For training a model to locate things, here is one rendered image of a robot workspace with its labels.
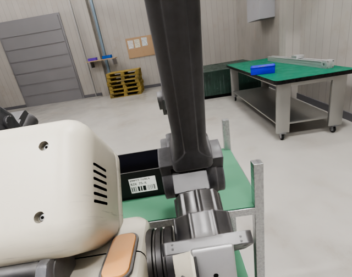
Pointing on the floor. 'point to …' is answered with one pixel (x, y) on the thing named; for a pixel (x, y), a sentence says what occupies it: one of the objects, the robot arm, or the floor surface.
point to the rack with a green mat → (238, 209)
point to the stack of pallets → (114, 87)
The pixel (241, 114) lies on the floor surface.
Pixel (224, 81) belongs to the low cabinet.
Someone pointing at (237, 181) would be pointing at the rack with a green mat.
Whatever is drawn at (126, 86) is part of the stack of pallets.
